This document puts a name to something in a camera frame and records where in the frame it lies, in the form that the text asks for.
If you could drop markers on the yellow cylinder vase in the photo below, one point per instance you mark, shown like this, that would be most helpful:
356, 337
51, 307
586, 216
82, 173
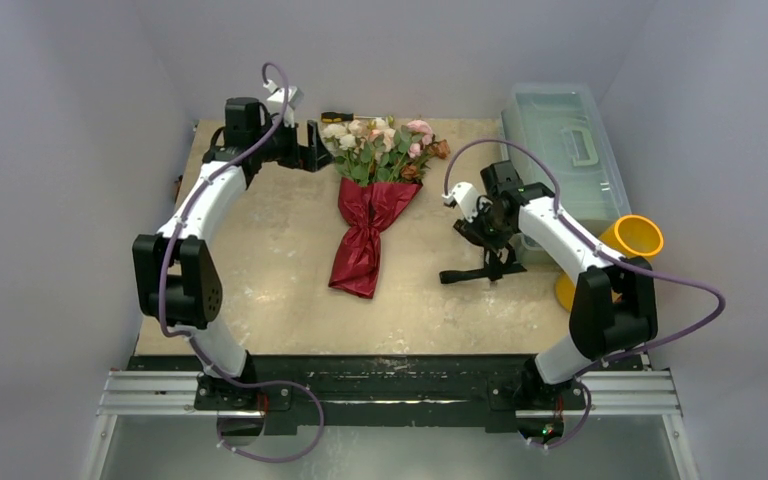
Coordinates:
632, 235

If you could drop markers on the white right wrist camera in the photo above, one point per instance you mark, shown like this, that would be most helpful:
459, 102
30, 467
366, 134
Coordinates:
466, 198

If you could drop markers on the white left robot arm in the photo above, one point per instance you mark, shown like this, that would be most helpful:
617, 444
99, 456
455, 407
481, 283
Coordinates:
177, 281

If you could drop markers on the black printed ribbon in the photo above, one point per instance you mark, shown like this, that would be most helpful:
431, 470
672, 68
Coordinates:
495, 266

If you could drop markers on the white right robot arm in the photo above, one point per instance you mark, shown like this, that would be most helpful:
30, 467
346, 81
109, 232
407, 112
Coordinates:
613, 306

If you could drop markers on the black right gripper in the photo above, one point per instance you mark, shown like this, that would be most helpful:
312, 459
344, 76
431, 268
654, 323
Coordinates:
490, 245

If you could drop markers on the black table edge rail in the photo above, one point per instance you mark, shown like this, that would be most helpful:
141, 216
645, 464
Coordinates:
365, 374

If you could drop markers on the aluminium frame rail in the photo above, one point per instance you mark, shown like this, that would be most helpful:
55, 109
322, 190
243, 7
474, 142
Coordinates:
168, 393

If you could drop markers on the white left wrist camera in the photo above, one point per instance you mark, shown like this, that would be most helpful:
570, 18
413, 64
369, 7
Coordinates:
284, 101

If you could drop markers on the red paper flower bouquet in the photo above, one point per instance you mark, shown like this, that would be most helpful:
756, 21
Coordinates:
382, 166

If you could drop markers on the yellow black screwdriver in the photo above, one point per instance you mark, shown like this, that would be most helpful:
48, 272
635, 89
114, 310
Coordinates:
332, 117

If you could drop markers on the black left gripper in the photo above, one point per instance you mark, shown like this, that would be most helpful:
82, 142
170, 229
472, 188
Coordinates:
310, 157

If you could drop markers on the clear plastic storage box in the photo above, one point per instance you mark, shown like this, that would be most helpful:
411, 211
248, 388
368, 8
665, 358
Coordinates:
560, 124

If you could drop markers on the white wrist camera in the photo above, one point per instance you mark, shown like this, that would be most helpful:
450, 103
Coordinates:
466, 198
284, 101

